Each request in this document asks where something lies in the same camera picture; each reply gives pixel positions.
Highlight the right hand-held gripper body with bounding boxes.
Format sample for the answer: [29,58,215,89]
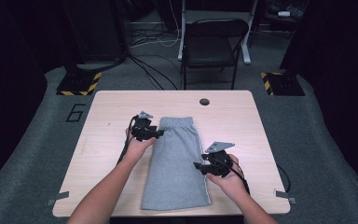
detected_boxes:
[200,141,236,177]

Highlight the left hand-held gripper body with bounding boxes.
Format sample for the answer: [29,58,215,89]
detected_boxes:
[131,110,157,143]

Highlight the grey skirt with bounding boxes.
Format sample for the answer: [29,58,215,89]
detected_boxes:
[140,116,213,212]

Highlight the person's left hand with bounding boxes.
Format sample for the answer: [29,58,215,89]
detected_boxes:
[124,127,158,165]

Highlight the person's right hand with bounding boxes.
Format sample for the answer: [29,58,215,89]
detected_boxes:
[206,153,250,202]

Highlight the black yellow striped stand base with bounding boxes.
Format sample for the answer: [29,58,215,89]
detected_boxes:
[260,71,306,97]
[56,70,103,97]

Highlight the black folding chair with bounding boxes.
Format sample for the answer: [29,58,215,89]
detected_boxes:
[177,0,259,65]
[180,18,250,91]

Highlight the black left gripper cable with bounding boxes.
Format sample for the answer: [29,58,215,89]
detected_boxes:
[116,114,140,166]

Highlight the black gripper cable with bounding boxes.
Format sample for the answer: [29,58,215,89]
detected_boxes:
[209,156,252,196]
[116,114,140,166]

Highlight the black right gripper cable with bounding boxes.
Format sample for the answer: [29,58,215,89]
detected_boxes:
[209,156,252,196]

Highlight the black floor cables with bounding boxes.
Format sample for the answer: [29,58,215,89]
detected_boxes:
[127,27,181,91]

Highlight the black cable beside table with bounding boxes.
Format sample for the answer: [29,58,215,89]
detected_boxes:
[276,164,292,194]

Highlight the grey metal bracket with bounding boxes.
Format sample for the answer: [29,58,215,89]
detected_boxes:
[46,190,70,207]
[273,189,297,205]

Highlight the white floor cable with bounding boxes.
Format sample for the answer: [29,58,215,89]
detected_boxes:
[130,0,182,49]

